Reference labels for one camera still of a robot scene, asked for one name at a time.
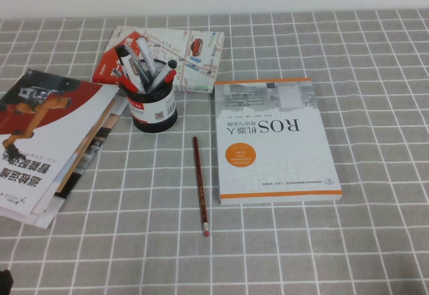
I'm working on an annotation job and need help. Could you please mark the red pencil with pink eraser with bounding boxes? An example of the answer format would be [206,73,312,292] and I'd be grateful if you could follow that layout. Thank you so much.
[192,136,211,237]

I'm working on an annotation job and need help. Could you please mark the black mesh pen holder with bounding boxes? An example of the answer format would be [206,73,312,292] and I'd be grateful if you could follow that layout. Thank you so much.
[119,58,178,134]

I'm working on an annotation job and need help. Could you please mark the red capped pen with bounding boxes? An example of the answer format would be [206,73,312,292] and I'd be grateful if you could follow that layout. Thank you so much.
[154,69,178,91]

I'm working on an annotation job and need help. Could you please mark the grey pen with black tip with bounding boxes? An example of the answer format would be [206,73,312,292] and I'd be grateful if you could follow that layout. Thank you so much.
[145,59,178,93]

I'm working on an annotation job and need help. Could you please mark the red pen with silver clip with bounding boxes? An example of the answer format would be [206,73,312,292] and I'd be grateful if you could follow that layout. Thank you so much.
[112,68,138,93]

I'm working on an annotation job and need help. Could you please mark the white barrel pen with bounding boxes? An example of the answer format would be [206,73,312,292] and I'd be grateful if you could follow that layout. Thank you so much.
[135,36,158,81]

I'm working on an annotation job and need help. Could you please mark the white orange ROS book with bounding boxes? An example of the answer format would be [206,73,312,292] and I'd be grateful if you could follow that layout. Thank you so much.
[213,77,344,206]

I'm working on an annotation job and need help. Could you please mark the red white map cover book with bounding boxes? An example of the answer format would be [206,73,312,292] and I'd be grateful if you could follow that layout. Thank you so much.
[92,25,225,94]

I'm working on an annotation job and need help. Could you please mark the booklet with brown edge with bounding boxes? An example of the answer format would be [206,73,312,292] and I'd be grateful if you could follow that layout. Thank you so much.
[55,88,130,195]

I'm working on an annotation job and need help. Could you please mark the white marker with black cap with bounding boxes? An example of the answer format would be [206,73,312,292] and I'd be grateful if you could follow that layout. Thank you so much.
[115,44,141,91]

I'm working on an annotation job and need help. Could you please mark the plain white paper booklet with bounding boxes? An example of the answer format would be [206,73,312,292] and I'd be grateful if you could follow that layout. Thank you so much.
[0,174,88,229]

